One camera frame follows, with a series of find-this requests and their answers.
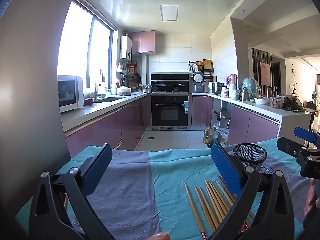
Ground clear plastic bag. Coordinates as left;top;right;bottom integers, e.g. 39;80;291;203
216;127;230;145

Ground black built-in stove oven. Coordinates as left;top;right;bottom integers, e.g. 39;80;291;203
150;71;192;131

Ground yellow cooking oil bottle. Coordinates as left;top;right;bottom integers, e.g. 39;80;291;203
203;124;212;145
207;127;218;148

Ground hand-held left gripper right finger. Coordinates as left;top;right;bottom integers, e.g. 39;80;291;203
209;141;295;240

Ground grey refrigerator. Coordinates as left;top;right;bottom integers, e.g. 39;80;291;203
0;0;84;240

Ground kitchen window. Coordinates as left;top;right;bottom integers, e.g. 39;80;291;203
57;0;118;95

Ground person's left hand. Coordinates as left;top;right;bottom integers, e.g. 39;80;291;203
147;232;171;240

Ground person's right hand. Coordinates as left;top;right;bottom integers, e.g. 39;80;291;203
303;179;320;217

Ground teal grey printed tablecloth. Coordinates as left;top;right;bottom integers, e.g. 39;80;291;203
15;137;320;240

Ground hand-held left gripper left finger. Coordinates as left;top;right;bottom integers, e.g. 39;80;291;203
29;143;113;240

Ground white water heater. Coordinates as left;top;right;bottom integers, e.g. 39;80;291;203
120;35;132;61

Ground bunch of wooden chopsticks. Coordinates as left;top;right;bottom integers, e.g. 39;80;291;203
184;175;255;239

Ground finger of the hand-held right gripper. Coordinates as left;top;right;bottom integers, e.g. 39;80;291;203
294;127;320;147
276;137;304;159

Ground leafy green vegetables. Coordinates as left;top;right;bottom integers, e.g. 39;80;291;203
284;96;306;112

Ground clear plastic container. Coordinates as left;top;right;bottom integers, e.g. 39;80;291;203
271;97;285;110

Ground ceiling light panel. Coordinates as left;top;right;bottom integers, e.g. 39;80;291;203
159;4;179;22

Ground pink wall cabinet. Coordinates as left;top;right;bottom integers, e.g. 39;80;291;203
127;30;156;54

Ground light green air fryer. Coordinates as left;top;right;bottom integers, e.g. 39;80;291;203
242;77;262;98

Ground stainless steel pot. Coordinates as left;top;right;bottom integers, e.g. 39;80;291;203
211;82;225;95

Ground pink base cabinets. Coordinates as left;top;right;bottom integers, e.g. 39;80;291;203
64;96;150;158
192;96;280;145

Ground white rice cooker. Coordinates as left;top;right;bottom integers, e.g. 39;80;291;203
192;71;206;93

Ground white countertop oven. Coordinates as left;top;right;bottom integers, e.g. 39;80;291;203
57;74;85;113

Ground black mesh utensil holder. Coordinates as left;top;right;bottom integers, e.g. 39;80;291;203
233;143;268;173

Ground pink wall picture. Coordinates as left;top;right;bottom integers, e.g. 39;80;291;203
260;62;272;87

